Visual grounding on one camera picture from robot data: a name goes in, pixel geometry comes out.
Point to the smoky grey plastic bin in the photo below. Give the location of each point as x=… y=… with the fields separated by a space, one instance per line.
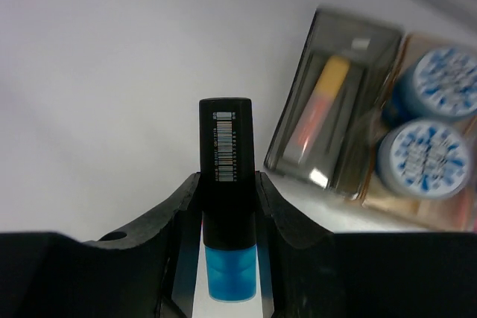
x=340 y=157

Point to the blue white round jar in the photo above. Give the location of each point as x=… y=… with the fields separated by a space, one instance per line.
x=425 y=159

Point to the orange pink highlighter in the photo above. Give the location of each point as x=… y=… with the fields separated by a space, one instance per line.
x=316 y=109

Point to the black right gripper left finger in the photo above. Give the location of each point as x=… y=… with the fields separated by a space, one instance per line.
x=146 y=268

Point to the black blue highlighter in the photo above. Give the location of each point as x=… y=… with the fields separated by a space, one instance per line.
x=227 y=193

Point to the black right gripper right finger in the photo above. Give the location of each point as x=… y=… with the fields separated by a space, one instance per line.
x=307 y=271

